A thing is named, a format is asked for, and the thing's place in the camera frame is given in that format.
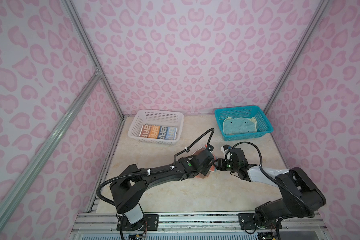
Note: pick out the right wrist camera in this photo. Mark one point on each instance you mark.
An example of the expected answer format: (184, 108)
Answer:
(225, 148)

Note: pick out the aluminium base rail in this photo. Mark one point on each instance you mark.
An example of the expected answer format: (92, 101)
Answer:
(197, 226)

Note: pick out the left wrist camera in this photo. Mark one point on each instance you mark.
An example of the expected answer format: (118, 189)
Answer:
(209, 148)

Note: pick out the teal cat face towel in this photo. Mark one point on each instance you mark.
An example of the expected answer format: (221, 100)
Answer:
(238, 126)

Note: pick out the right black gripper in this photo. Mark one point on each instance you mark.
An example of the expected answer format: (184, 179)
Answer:
(220, 161)

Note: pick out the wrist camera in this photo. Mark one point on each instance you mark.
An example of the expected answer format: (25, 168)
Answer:
(209, 148)
(225, 148)

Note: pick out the left aluminium corner post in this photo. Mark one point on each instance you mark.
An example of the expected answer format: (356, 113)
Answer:
(79, 27)

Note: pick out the aluminium frame diagonal bar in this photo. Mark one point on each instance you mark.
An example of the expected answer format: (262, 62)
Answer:
(26, 179)

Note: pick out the white plastic basket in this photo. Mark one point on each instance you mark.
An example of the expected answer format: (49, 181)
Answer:
(159, 118)

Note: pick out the aluminium corner post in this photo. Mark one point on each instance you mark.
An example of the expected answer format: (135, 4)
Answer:
(314, 23)
(79, 27)

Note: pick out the right aluminium corner post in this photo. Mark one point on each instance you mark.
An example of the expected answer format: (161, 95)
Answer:
(314, 23)

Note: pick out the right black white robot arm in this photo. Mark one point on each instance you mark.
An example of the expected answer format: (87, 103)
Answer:
(300, 196)

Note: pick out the teal plastic basket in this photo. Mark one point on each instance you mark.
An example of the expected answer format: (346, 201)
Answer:
(264, 125)

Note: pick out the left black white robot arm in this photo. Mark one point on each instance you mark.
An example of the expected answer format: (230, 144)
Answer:
(128, 191)

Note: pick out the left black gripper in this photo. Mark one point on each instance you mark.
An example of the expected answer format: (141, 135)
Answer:
(206, 172)

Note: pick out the red brown towel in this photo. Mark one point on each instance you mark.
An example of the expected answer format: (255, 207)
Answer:
(211, 170)

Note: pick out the striped rabbit letter towel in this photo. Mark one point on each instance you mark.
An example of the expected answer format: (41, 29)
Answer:
(158, 132)

